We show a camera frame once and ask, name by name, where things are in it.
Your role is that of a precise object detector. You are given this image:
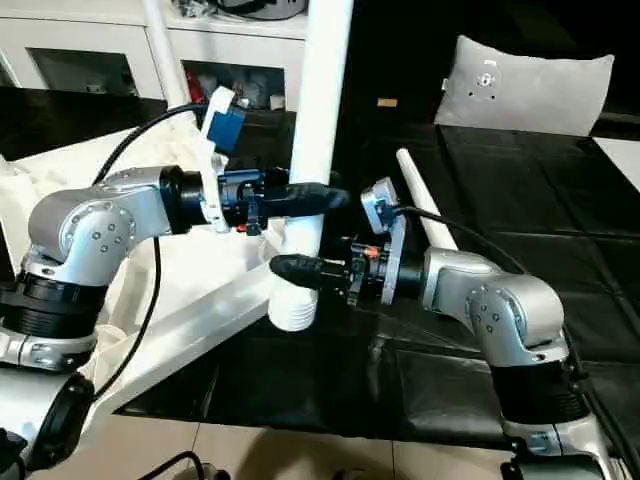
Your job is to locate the white plastic table leg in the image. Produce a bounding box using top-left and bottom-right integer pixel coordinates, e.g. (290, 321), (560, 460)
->
(142, 0), (185, 103)
(266, 0), (355, 333)
(394, 147), (463, 253)

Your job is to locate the white plastic table top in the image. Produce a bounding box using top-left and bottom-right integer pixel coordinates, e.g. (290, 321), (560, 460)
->
(0, 125), (313, 417)

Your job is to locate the dark grey bag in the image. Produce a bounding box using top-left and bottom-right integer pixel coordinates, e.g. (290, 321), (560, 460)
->
(180, 0), (307, 22)

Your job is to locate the black work mat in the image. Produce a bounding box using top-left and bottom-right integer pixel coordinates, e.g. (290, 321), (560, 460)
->
(0, 85), (640, 446)

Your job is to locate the white cabinet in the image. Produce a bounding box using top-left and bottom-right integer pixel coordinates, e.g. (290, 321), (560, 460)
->
(0, 0), (307, 113)

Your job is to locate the grey cushion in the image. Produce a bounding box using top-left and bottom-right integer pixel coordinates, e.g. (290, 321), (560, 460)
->
(434, 34), (617, 137)

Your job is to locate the white flat sheet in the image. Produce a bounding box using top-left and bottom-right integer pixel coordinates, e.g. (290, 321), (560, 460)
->
(594, 137), (640, 193)

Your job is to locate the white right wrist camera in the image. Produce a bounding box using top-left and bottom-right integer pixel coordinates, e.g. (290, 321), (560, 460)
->
(358, 177), (408, 303)

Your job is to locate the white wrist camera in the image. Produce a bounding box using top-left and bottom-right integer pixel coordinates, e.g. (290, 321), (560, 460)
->
(358, 177), (408, 303)
(194, 87), (248, 235)

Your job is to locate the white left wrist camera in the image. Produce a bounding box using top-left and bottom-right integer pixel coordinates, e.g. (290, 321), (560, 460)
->
(194, 87), (248, 235)

